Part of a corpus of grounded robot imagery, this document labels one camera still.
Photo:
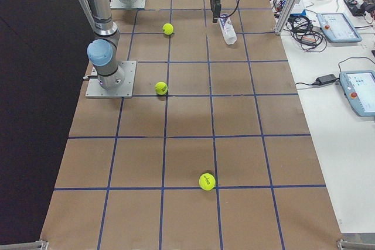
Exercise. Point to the frame foot bracket right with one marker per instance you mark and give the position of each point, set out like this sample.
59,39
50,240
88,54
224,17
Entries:
342,245

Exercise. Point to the right aluminium frame post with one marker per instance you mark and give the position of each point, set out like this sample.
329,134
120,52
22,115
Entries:
290,1

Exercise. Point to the tennis ball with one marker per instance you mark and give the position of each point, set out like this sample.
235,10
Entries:
168,29
161,88

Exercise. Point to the frame foot bracket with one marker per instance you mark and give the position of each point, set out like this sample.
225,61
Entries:
342,245
37,245

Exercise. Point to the lower teach pendant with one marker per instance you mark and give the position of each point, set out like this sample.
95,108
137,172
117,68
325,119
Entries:
358,87

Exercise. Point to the tennis ball centre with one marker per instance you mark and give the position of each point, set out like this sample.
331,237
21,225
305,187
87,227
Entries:
168,29

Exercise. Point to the teach pendant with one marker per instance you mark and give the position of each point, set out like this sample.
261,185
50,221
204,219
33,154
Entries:
338,28
358,87

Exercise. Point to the white blue tennis ball can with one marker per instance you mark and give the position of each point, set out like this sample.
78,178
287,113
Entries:
227,29

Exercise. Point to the frame foot bracket left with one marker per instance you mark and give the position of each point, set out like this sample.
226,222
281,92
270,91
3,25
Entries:
37,245

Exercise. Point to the upper teach pendant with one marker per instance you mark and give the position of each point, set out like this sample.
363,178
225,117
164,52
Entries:
338,28

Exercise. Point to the black power brick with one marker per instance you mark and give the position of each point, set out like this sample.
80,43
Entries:
327,79

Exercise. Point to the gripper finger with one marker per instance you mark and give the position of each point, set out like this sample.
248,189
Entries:
213,9
217,8

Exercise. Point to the blue white box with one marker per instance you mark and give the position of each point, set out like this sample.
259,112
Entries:
298,8

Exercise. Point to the tennis ball right side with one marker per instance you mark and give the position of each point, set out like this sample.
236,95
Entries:
161,88

